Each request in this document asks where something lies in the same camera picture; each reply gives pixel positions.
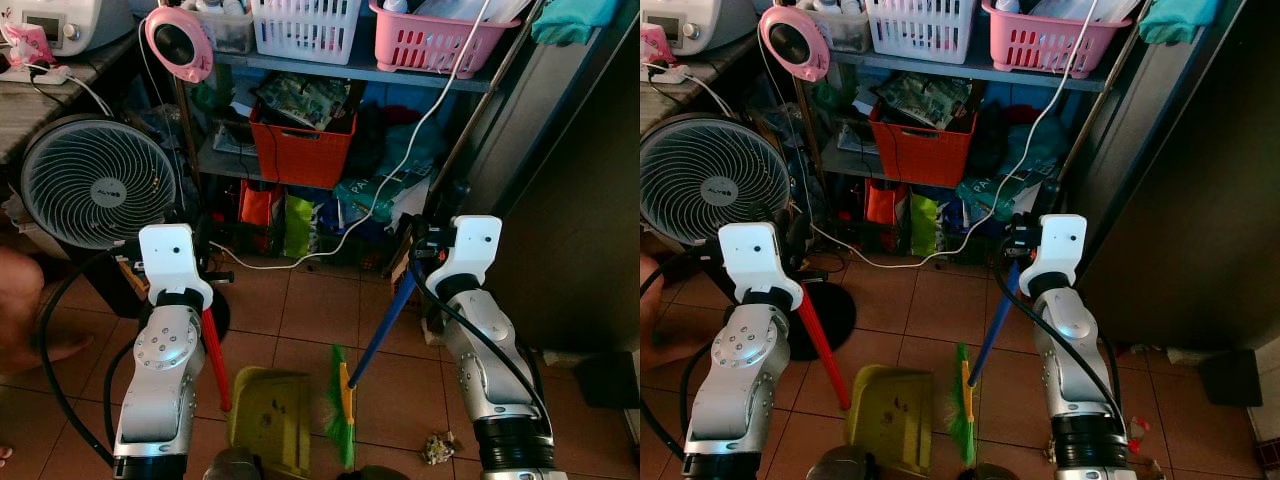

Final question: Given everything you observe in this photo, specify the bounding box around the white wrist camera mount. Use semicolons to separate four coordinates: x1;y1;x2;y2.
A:
138;224;214;309
1018;214;1088;297
425;215;503;291
718;222;804;309

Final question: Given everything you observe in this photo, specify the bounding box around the white round electric fan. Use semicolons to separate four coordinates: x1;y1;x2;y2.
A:
640;113;796;246
20;113;181;251

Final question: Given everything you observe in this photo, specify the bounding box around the black round stand base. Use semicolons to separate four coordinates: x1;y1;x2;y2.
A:
790;281;857;361
185;282;233;343

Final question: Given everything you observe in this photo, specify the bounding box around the blue-handled green broom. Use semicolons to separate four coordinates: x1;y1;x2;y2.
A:
948;262;1023;468
322;270;417;471

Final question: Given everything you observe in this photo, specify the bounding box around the white kitchen appliance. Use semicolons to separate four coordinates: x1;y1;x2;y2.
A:
640;0;756;56
0;0;136;56

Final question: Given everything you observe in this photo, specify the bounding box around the pink packet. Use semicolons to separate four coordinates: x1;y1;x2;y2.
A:
640;25;673;63
0;22;51;66

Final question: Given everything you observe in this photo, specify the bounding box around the clear plastic container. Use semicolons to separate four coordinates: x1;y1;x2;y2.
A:
185;0;256;56
800;0;869;53

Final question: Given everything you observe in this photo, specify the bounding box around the pink plastic basket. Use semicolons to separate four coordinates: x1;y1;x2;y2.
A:
370;0;521;79
982;0;1133;79

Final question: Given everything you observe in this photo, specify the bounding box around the red plastic basket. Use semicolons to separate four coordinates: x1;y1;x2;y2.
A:
250;105;358;191
868;105;976;189

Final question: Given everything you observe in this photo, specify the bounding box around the robot left leg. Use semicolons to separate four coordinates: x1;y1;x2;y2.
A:
205;448;263;480
808;445;871;480

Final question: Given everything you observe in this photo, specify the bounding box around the person bare leg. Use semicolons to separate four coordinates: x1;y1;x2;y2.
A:
0;248;96;376
640;255;683;371

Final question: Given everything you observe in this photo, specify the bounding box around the crumpled brown paper trash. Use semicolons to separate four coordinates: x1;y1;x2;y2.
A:
420;432;459;466

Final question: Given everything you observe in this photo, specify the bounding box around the white plastic basket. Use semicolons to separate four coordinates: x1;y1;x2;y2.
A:
250;0;363;66
865;0;976;64

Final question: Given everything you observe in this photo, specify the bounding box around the teal cloth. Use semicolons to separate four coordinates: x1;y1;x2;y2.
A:
1138;0;1221;46
530;0;621;46

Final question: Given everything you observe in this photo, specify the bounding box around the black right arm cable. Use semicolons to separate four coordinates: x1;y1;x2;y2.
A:
993;255;1126;401
410;258;551;421

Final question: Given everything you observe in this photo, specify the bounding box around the small black box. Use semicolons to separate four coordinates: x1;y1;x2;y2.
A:
1198;350;1263;408
575;350;641;409

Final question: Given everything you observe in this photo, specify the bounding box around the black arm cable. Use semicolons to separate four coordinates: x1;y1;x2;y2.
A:
993;255;1126;401
640;250;723;461
410;258;551;421
35;250;141;466

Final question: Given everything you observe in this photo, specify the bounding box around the teal package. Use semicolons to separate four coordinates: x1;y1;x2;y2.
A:
955;175;1021;221
335;175;401;223

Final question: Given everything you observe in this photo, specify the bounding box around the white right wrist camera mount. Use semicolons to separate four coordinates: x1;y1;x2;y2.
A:
1018;214;1088;297
425;215;503;291

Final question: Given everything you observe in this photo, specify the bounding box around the yellow-green dustpan red handle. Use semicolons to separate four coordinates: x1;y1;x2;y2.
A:
200;305;313;479
795;295;931;479

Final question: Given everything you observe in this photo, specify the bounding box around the orange bag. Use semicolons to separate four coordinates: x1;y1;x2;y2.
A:
865;180;906;226
238;180;286;229

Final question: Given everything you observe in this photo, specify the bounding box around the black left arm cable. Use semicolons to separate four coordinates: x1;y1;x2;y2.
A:
35;250;141;466
640;250;723;461

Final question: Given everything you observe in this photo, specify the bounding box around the tall black cabinet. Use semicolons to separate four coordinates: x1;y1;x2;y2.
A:
1060;0;1280;351
470;0;641;353

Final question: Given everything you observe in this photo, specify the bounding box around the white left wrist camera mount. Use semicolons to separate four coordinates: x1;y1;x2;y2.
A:
138;224;214;309
718;222;804;309

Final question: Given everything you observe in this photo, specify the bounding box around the green bag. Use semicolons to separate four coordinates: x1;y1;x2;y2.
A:
283;195;316;259
908;193;941;256

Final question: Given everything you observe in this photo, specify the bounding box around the printed green packet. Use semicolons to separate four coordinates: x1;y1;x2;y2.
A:
875;72;966;129
255;72;351;131

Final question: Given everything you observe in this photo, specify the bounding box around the grey metal shelf rack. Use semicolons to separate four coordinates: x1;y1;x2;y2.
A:
790;0;1151;271
175;0;546;276

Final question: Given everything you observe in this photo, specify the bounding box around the white power cable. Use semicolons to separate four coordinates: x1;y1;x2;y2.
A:
208;0;493;273
808;0;1101;269

